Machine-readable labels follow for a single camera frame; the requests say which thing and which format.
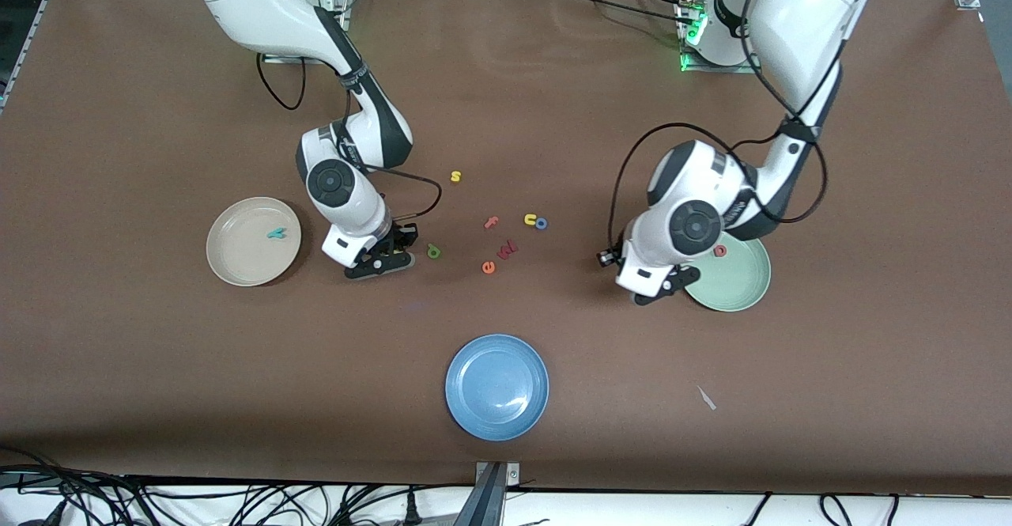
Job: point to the white paper scrap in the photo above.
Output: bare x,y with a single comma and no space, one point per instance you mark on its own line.
706,398

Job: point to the brown table cover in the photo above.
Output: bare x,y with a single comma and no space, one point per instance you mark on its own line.
158,368

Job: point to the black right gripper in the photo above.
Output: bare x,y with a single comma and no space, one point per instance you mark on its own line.
401,237

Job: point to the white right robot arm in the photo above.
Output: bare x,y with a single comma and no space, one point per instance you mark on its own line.
261,4

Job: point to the green foam letter a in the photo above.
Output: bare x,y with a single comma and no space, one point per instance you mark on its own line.
436,255

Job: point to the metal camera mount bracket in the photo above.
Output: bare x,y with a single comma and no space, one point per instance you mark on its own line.
492,494

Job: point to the black power plug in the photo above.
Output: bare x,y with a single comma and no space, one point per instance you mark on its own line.
412,510

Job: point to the blue round plate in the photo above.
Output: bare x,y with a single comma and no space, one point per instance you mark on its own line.
496,387

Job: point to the beige round plate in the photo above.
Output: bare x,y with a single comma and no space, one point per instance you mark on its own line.
237,257

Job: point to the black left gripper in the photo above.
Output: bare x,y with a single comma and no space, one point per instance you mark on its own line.
615,255

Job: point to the pale green round plate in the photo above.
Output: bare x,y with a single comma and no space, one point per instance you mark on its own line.
739,281

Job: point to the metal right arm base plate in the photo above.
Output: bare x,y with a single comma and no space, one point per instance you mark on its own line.
285,59

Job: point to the dark red foam letter w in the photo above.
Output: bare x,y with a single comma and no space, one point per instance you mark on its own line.
507,250

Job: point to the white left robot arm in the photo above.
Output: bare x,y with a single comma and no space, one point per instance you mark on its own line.
806,12

